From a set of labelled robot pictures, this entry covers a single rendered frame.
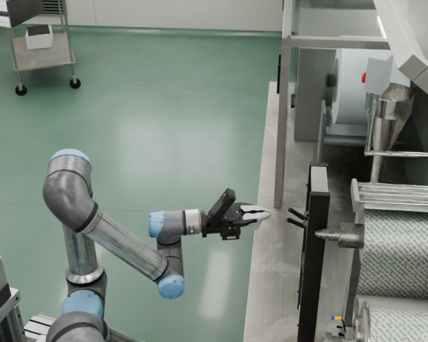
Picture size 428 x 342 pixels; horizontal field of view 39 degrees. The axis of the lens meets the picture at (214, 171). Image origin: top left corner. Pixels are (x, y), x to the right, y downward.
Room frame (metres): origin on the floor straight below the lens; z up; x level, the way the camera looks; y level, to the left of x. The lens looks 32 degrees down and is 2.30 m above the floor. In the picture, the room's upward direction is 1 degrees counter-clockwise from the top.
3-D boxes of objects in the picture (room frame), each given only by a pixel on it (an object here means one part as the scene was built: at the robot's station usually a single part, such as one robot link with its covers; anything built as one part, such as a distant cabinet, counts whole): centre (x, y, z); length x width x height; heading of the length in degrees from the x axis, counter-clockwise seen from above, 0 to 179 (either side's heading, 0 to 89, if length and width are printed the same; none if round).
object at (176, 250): (1.42, 0.14, 1.12); 0.11 x 0.08 x 0.11; 5
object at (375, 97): (1.51, -0.44, 1.51); 0.02 x 0.02 x 0.20
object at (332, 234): (1.23, -0.29, 1.33); 0.06 x 0.03 x 0.03; 83
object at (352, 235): (1.22, -0.35, 1.33); 0.06 x 0.06 x 0.06; 83
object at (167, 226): (1.44, 0.14, 1.21); 0.11 x 0.08 x 0.09; 95
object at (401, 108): (1.67, -0.54, 1.50); 0.14 x 0.14 x 0.06
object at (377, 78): (1.51, -0.44, 1.66); 0.07 x 0.07 x 0.10; 59
